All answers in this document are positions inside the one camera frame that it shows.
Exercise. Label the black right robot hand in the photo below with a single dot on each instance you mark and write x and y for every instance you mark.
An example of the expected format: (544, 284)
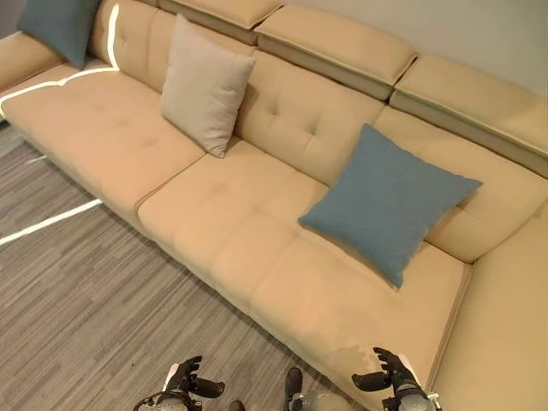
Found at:
(396, 370)

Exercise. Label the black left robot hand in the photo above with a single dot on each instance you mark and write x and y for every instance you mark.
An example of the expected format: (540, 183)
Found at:
(182, 379)

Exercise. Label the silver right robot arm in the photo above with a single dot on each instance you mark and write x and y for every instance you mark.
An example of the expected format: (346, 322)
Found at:
(413, 398)

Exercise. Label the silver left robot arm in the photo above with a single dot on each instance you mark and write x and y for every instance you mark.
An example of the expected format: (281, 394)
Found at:
(169, 402)

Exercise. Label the beige leather sectional sofa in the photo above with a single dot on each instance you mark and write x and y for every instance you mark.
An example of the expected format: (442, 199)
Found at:
(240, 205)

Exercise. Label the long beige sofa headrest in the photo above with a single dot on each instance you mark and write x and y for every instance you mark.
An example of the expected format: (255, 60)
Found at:
(479, 96)

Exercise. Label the wide beige sofa headrest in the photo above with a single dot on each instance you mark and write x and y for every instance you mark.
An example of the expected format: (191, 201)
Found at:
(338, 47)

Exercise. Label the small beige sofa headrest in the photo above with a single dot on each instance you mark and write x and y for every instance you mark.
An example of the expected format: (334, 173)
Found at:
(222, 9)

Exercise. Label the dark left robot foot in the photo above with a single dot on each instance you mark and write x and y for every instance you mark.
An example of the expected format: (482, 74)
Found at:
(236, 406)

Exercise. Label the silver right robot leg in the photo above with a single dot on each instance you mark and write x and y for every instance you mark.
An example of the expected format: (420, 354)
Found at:
(310, 400)

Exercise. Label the teal square cushion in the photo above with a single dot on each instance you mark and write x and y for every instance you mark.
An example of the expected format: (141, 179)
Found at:
(389, 201)
(60, 25)

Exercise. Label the beige square cushion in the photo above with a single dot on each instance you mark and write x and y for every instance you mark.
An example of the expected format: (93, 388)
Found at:
(205, 90)

